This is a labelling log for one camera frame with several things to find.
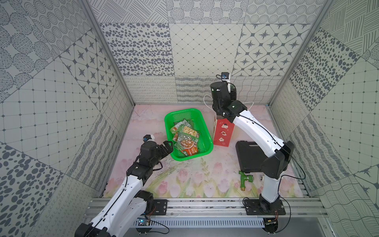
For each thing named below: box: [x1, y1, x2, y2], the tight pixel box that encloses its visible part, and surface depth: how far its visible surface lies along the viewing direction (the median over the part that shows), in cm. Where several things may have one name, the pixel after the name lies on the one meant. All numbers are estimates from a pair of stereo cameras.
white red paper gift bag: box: [213, 115, 235, 148], surface depth 90 cm
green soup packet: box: [174, 120, 200, 139], surface depth 100 cm
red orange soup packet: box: [173, 131, 199, 157], surface depth 95 cm
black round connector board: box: [262, 217, 279, 234], surface depth 73 cm
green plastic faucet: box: [238, 170, 255, 192], surface depth 83 cm
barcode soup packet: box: [169, 118, 199, 137], surface depth 100 cm
